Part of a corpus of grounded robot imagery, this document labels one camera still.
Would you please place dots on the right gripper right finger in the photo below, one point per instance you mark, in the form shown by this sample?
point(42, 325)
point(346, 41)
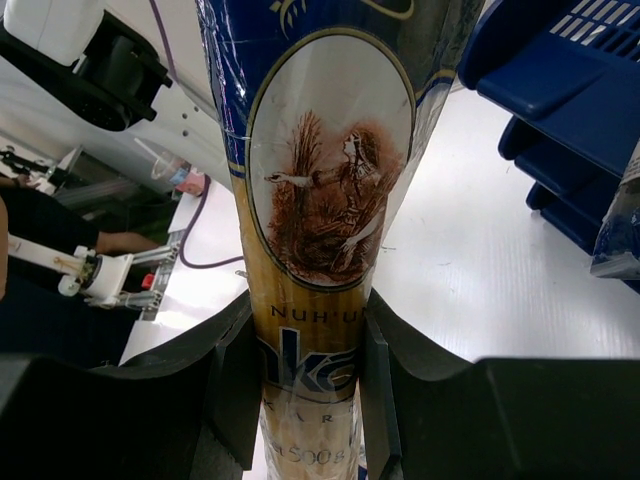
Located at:
point(430, 414)

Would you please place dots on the pasta bag in tray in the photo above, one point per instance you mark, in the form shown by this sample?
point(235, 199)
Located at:
point(616, 251)

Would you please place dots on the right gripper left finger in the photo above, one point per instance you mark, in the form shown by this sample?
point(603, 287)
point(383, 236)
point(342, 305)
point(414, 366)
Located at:
point(186, 409)

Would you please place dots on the seated operator in background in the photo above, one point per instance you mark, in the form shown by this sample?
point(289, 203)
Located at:
point(35, 216)

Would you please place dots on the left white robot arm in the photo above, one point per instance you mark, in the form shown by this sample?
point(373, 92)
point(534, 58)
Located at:
point(110, 76)

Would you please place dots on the blue stacked plastic trays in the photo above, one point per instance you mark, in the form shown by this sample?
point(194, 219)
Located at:
point(568, 74)

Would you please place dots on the grasped blue yellow spaghetti bag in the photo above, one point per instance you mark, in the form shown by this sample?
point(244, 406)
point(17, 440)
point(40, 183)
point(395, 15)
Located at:
point(326, 109)

